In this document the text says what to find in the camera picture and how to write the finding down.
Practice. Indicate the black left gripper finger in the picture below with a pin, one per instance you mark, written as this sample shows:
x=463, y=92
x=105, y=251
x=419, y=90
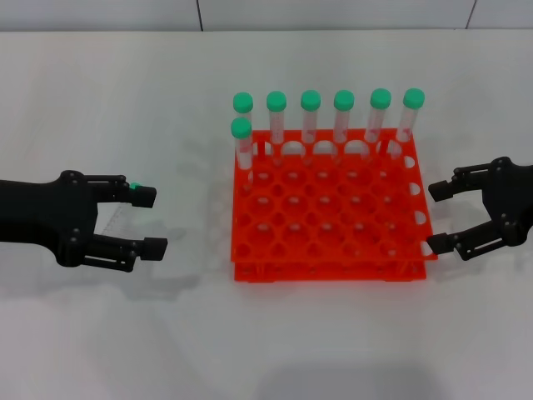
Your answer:
x=143, y=197
x=152, y=248

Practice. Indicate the test tube with red graduations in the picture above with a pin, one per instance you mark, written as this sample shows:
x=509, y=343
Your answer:
x=413, y=98
x=242, y=128
x=344, y=101
x=242, y=102
x=380, y=99
x=276, y=102
x=310, y=101

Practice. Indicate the orange plastic test tube rack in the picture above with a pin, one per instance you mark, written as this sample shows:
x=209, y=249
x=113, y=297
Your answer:
x=333, y=216

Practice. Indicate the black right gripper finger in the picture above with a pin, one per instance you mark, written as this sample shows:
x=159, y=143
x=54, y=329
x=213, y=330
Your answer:
x=443, y=189
x=441, y=243

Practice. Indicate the test tube with black graduations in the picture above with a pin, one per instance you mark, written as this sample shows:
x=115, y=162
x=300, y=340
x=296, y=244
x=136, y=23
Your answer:
x=134, y=186

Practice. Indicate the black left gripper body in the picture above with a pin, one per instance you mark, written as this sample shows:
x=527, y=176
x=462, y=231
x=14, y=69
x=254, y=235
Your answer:
x=37, y=210

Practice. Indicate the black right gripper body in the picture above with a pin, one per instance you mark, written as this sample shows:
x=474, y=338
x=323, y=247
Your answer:
x=514, y=200

